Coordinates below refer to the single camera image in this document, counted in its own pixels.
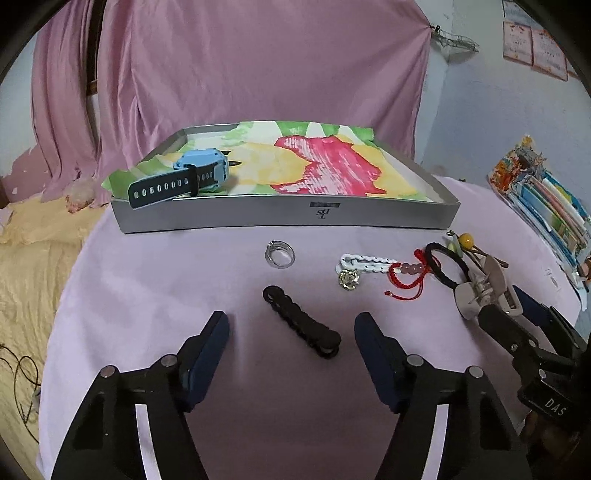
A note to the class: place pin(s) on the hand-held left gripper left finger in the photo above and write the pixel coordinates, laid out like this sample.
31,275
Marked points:
210,350

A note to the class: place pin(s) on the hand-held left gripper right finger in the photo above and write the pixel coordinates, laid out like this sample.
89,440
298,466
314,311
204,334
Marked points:
374,355

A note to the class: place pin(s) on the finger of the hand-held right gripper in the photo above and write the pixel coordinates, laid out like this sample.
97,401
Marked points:
503,328
535,311

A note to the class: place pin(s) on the beige hair claw clip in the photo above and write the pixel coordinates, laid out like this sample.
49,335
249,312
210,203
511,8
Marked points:
471,297

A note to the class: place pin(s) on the black hair claw clip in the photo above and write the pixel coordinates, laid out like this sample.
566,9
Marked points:
304,323

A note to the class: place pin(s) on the yellow bead hair stick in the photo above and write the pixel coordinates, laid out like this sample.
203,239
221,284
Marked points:
466,240

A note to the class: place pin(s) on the grey rectangular tray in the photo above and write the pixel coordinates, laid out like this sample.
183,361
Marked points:
231,213

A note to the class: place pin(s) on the pink table cloth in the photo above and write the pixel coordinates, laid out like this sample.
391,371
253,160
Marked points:
184,277

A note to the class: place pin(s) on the stack of colourful books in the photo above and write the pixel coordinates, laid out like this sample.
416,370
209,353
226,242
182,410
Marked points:
549,203

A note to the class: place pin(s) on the blue smartwatch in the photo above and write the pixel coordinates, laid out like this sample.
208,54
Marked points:
203,168

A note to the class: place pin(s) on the yellow bedspread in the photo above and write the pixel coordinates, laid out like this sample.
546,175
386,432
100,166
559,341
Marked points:
37,277

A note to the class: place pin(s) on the colourful painted paper sheet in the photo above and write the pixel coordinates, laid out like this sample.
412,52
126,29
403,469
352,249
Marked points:
323,166

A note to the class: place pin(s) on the pink curtain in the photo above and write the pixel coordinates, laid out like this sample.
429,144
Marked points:
64,92
258,60

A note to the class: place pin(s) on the group of wall certificates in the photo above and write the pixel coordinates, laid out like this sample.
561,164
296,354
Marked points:
545,46

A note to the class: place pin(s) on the dark window frame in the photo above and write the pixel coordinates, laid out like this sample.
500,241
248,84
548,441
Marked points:
93,41

